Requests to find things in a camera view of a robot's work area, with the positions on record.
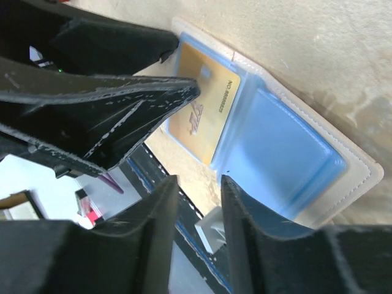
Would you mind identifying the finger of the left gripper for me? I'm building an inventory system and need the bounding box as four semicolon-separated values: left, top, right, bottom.
1;58;200;176
1;1;179;75

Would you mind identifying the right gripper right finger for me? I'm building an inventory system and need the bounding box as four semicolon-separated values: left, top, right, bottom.
221;176;391;293

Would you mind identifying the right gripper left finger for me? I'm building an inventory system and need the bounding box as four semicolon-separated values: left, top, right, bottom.
1;175;179;293

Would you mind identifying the beige card holder wallet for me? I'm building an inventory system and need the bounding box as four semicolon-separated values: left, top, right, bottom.
171;17;384;228

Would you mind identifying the gold credit card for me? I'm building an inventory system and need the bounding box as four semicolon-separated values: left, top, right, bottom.
167;42;241;165

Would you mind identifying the grey truss beam piece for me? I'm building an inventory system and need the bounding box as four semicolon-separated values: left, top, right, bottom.
195;206;226;254

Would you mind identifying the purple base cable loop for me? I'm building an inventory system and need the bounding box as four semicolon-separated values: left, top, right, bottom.
99;171;125;195

